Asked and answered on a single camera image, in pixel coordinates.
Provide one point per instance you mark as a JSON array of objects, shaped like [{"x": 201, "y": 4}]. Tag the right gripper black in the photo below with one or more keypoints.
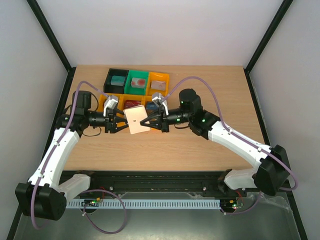
[{"x": 162, "y": 120}]

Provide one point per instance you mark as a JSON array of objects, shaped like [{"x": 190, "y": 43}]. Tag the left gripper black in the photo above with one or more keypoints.
[{"x": 111, "y": 125}]

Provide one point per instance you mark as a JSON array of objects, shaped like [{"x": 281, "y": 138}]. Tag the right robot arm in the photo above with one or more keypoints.
[{"x": 268, "y": 171}]

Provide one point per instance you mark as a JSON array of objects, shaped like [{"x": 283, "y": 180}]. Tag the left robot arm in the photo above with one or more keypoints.
[{"x": 43, "y": 196}]

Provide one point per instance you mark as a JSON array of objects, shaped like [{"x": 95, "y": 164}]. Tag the blue card stack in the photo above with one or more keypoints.
[{"x": 151, "y": 106}]

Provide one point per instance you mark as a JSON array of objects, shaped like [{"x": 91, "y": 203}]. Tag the white pink card stack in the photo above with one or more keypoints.
[{"x": 158, "y": 85}]

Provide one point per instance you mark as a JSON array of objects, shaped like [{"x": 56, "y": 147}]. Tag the teal card stack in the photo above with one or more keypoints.
[{"x": 117, "y": 80}]

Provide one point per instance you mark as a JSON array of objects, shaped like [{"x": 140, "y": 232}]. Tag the white red card stack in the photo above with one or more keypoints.
[{"x": 138, "y": 82}]

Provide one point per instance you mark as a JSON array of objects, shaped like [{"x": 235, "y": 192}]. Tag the yellow bin front right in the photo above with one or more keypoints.
[{"x": 147, "y": 98}]

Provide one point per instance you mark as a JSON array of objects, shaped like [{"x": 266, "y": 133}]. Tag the yellow bin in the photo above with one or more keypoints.
[
  {"x": 160, "y": 77},
  {"x": 130, "y": 97},
  {"x": 147, "y": 98},
  {"x": 103, "y": 98}
]

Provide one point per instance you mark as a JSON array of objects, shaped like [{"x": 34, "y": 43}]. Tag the yellow bin front left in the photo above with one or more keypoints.
[{"x": 103, "y": 98}]

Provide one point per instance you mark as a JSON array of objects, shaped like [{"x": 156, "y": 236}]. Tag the yellow bin front middle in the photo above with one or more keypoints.
[{"x": 130, "y": 97}]

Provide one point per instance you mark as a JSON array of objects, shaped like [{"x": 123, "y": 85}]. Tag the green storage bin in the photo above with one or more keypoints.
[{"x": 135, "y": 73}]

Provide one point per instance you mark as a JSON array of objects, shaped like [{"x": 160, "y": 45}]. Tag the black storage bin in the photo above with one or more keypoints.
[{"x": 107, "y": 87}]

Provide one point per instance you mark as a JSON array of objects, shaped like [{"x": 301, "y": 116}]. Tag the yellow bin back right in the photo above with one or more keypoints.
[{"x": 160, "y": 77}]

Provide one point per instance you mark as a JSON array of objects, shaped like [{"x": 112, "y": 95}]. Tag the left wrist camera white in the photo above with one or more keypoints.
[{"x": 111, "y": 102}]

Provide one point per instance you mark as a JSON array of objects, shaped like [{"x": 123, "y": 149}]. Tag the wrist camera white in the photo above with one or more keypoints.
[
  {"x": 111, "y": 102},
  {"x": 158, "y": 100}
]

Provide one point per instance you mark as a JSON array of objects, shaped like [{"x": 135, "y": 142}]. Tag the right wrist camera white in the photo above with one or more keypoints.
[{"x": 158, "y": 100}]

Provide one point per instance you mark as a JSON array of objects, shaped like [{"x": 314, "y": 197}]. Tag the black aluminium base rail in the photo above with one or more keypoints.
[{"x": 205, "y": 183}]

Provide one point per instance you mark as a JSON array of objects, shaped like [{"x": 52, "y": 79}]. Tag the white slotted cable duct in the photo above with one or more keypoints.
[{"x": 146, "y": 204}]

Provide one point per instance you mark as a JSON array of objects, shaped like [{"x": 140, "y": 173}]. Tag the black frame post left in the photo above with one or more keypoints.
[{"x": 42, "y": 20}]

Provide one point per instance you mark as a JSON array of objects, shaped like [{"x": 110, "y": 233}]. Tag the black frame post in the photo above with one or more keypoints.
[
  {"x": 42, "y": 20},
  {"x": 279, "y": 15}
]

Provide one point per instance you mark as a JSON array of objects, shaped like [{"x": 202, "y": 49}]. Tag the black frame post right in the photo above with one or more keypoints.
[{"x": 279, "y": 15}]

